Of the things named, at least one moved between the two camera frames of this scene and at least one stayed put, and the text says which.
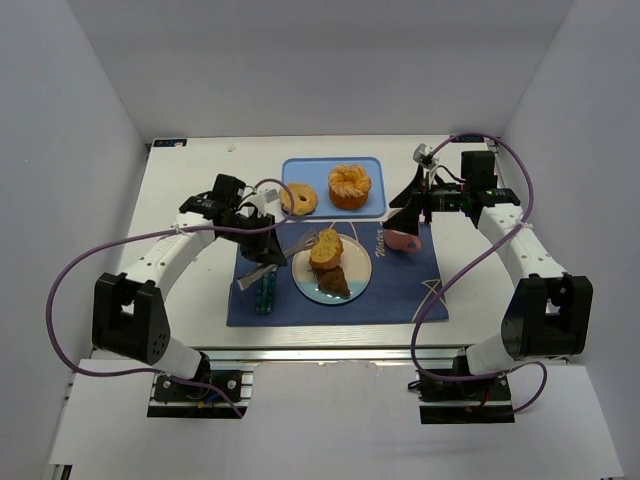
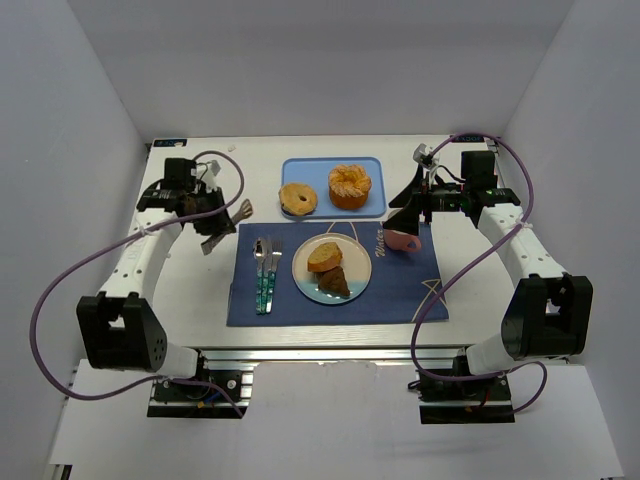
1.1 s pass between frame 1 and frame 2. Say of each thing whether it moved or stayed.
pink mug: stayed
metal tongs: moved
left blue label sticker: stayed
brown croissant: stayed
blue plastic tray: stayed
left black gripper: moved
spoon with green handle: stayed
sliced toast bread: moved
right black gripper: stayed
